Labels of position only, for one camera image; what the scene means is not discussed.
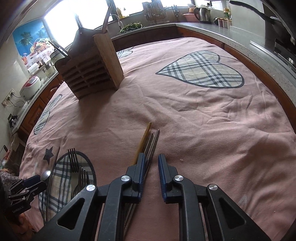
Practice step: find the red white rice cooker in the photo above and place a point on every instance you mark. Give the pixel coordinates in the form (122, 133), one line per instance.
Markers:
(30, 88)

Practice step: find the steel spoon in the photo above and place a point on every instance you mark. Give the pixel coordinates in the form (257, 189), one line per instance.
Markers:
(45, 175)

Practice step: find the pink plastic basin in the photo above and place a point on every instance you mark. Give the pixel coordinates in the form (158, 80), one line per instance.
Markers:
(190, 17)

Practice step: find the steel fork lower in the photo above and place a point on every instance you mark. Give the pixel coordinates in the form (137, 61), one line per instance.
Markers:
(83, 180)

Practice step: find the brown wooden chopstick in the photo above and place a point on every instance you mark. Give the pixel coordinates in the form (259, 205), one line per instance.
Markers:
(142, 143)

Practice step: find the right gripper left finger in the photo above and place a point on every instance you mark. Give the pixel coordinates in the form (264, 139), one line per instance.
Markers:
(136, 185)

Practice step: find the steel fork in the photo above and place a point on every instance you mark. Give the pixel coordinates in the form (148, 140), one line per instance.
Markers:
(74, 165)
(83, 180)

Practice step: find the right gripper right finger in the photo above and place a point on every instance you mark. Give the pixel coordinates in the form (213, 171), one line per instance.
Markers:
(166, 175)

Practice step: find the metal dish rack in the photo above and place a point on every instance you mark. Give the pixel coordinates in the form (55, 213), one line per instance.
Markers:
(154, 11)

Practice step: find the green vegetables in sink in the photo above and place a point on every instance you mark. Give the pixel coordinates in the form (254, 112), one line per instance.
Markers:
(131, 27)

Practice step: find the condiment bottles group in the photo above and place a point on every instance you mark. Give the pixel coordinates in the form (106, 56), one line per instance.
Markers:
(226, 21)

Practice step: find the gas stove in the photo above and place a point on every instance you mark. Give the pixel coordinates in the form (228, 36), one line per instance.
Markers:
(285, 53)

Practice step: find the tropical fruit wall poster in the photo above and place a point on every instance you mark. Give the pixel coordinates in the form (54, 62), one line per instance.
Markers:
(33, 43)

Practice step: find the wall power outlet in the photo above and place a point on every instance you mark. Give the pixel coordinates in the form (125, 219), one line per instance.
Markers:
(8, 98)

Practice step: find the steel fork upper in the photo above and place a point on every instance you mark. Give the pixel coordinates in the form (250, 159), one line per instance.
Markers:
(74, 165)

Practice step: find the black wok on stove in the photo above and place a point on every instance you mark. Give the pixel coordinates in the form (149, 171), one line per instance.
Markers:
(276, 22)

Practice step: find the pink tablecloth with hearts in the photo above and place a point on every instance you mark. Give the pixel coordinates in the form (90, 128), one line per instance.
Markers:
(218, 124)

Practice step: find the small white electric pot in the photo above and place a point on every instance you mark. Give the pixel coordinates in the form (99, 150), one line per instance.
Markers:
(49, 70)

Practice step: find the steel electric kettle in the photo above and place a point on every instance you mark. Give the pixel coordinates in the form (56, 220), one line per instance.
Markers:
(203, 15)

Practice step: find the white tall rice cooker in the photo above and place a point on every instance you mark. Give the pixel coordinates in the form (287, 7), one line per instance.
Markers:
(55, 56)

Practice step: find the wooden utensil holder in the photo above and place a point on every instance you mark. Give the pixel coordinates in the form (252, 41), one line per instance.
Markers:
(92, 64)

